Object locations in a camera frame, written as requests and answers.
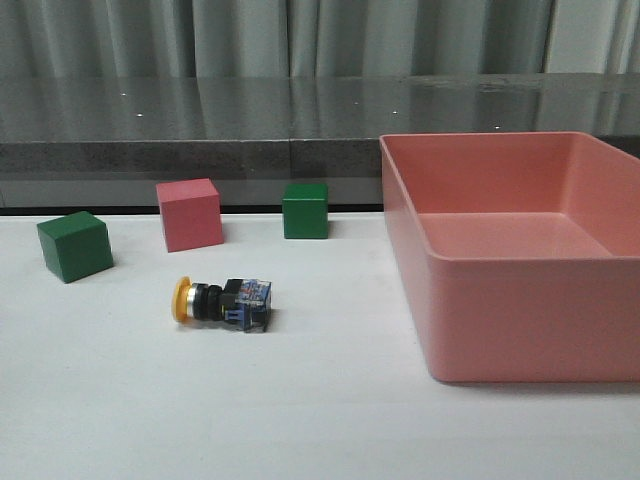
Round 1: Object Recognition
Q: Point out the yellow push button switch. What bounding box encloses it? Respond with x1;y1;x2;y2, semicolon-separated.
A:
171;277;272;333

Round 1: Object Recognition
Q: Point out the green cube centre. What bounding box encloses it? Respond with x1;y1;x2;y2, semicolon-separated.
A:
282;184;329;239

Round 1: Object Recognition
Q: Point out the green cube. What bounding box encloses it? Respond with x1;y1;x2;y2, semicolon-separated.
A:
37;211;114;283
282;184;329;239

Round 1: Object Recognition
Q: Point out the pink cube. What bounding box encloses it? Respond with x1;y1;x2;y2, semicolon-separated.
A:
156;178;224;253

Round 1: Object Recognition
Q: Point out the pink plastic bin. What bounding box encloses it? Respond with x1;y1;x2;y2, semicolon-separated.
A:
380;132;639;382

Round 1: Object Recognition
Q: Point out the green cube far left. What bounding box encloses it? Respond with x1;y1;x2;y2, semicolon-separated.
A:
37;211;114;283

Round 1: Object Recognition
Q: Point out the dark glossy bench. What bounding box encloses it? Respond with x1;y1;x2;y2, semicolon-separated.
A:
1;74;639;214

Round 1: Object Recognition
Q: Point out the grey curtain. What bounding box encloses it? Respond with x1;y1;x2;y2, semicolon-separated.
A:
1;1;639;78

